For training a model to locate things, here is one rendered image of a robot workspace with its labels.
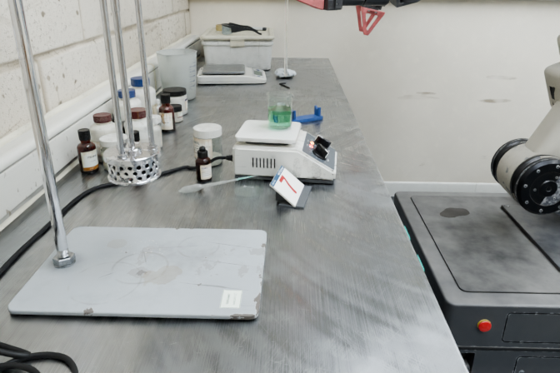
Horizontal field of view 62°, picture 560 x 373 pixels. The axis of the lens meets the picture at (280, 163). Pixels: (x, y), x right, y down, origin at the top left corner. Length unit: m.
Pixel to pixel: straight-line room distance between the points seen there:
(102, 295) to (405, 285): 0.38
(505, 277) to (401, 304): 0.85
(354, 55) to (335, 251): 1.79
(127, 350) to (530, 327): 1.09
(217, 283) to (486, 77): 2.15
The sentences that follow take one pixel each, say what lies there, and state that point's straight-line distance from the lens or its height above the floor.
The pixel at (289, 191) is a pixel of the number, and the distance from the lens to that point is 0.84.
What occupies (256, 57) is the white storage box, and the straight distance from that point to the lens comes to 2.03.
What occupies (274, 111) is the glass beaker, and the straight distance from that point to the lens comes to 0.92.
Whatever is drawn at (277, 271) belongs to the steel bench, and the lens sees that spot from 0.66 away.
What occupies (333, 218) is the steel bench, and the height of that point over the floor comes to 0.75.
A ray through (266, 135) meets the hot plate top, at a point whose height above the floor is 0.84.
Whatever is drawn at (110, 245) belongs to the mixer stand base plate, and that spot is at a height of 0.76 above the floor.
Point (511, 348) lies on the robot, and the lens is 1.45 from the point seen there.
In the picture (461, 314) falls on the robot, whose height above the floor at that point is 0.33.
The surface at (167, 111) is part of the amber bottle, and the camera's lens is 1.22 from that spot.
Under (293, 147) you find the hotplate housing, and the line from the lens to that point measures 0.90.
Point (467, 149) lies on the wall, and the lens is 2.68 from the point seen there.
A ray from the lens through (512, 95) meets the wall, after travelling 2.68.
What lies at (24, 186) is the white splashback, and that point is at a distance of 0.91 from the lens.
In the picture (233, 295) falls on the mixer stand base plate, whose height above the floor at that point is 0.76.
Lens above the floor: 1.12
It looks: 22 degrees down
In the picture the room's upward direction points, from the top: straight up
